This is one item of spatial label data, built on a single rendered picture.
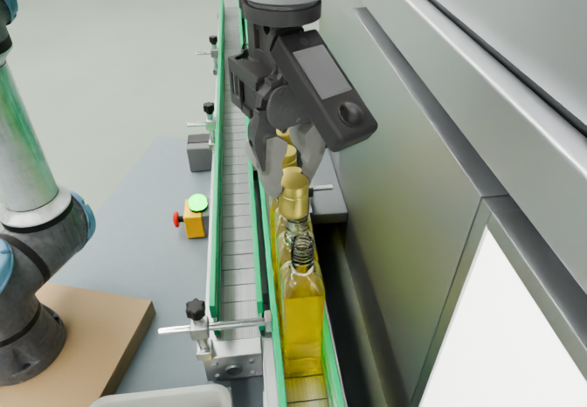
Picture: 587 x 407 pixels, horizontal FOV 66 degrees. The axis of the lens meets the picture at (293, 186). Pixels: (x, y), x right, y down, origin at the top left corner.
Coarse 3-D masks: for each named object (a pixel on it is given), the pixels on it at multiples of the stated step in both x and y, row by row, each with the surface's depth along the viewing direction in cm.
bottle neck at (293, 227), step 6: (306, 216) 59; (288, 222) 60; (294, 222) 59; (300, 222) 60; (306, 222) 60; (288, 228) 61; (294, 228) 60; (300, 228) 60; (306, 228) 61; (288, 234) 62; (294, 234) 61
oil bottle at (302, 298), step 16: (288, 272) 58; (320, 272) 59; (288, 288) 58; (304, 288) 58; (320, 288) 58; (288, 304) 59; (304, 304) 59; (320, 304) 60; (288, 320) 61; (304, 320) 61; (320, 320) 62; (288, 336) 63; (304, 336) 64; (320, 336) 65; (288, 352) 66; (304, 352) 66; (320, 352) 67; (288, 368) 69; (304, 368) 69
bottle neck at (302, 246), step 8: (296, 240) 56; (304, 240) 57; (312, 240) 56; (296, 248) 55; (304, 248) 55; (312, 248) 55; (296, 256) 56; (304, 256) 55; (312, 256) 56; (296, 264) 56; (304, 264) 56; (312, 264) 57; (296, 272) 58; (304, 272) 57
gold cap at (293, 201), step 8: (288, 176) 51; (296, 176) 51; (304, 176) 51; (288, 184) 50; (296, 184) 50; (304, 184) 50; (288, 192) 50; (296, 192) 50; (304, 192) 50; (280, 200) 51; (288, 200) 50; (296, 200) 50; (304, 200) 51; (280, 208) 52; (288, 208) 51; (296, 208) 51; (304, 208) 52; (288, 216) 52; (296, 216) 52; (304, 216) 52
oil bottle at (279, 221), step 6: (276, 210) 69; (276, 216) 68; (282, 216) 67; (276, 222) 67; (282, 222) 66; (276, 228) 67; (282, 228) 66; (312, 228) 68; (276, 234) 67; (276, 240) 68; (276, 246) 69; (276, 252) 70; (276, 258) 72; (276, 264) 73; (276, 270) 75; (276, 276) 77; (276, 282) 79; (276, 288) 81
